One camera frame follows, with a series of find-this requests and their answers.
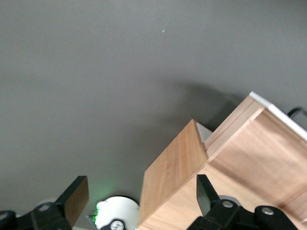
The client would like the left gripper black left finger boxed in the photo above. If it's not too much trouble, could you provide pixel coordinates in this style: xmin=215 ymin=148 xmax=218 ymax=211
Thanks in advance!
xmin=0 ymin=175 xmax=90 ymax=230

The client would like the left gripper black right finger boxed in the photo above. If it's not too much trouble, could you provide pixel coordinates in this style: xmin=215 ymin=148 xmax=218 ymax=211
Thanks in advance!
xmin=189 ymin=174 xmax=307 ymax=230

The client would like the wooden drawer cabinet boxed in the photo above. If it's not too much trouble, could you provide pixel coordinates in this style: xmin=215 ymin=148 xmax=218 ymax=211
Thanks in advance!
xmin=137 ymin=119 xmax=307 ymax=230

